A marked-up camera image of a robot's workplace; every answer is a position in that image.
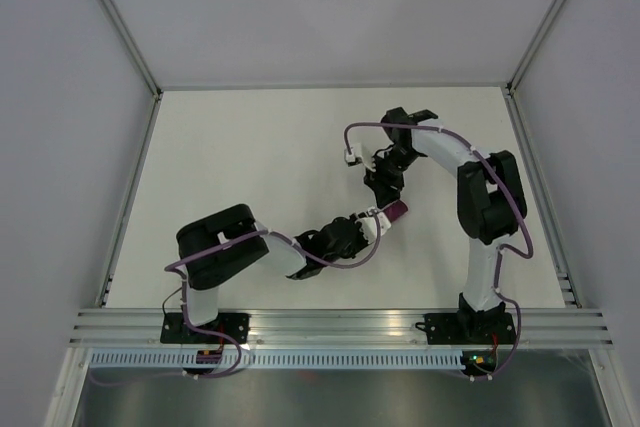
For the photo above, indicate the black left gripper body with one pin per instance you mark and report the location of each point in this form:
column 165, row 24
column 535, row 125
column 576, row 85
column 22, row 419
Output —
column 358, row 243

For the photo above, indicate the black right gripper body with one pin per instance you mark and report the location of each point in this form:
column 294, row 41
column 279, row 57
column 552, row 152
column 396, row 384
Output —
column 390, row 169

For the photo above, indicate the purple cloth napkin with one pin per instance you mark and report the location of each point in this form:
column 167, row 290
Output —
column 395, row 211

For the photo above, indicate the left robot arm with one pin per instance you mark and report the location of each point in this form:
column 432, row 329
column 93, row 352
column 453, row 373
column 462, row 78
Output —
column 216, row 248

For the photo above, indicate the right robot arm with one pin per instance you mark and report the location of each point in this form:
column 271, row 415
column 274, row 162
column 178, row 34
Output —
column 490, row 207

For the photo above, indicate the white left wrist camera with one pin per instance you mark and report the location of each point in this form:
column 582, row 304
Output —
column 373, row 224

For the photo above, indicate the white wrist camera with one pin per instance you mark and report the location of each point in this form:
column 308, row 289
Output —
column 358, row 155
column 373, row 224

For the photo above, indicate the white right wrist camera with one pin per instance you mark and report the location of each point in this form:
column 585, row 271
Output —
column 358, row 155

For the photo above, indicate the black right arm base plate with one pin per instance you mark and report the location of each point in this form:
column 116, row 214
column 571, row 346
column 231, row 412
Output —
column 455, row 329

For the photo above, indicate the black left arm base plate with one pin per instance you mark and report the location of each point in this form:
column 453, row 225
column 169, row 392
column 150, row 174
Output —
column 226, row 327

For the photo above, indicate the aluminium frame rail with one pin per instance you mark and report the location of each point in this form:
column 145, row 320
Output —
column 541, row 329

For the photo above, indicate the white slotted cable duct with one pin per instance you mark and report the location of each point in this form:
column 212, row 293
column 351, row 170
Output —
column 282, row 359

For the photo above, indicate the right aluminium frame post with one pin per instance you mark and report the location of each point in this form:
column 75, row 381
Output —
column 543, row 30

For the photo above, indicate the aluminium frame post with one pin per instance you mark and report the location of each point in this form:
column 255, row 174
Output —
column 543, row 30
column 118, row 24

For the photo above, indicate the left aluminium frame post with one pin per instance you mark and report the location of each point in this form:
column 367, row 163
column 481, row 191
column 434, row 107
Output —
column 118, row 24

